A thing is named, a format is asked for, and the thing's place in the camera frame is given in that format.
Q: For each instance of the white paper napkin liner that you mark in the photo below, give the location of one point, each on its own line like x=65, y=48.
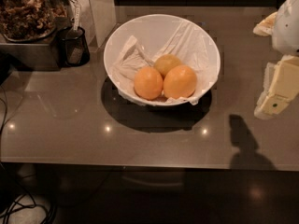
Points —
x=187, y=47

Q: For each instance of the white pillar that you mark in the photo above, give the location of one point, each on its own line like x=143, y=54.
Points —
x=98, y=18

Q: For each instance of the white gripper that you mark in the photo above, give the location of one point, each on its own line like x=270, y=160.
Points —
x=287, y=27

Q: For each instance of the white scoop in cup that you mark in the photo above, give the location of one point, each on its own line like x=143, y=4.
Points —
x=75, y=20

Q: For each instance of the back yellowish orange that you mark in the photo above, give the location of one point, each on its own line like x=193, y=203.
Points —
x=165, y=63

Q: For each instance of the black mesh cup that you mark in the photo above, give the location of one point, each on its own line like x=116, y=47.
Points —
x=73, y=46

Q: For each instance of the white bowl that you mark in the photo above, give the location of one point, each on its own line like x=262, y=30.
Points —
x=155, y=31

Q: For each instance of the glass jar of nuts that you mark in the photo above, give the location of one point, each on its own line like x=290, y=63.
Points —
x=29, y=20

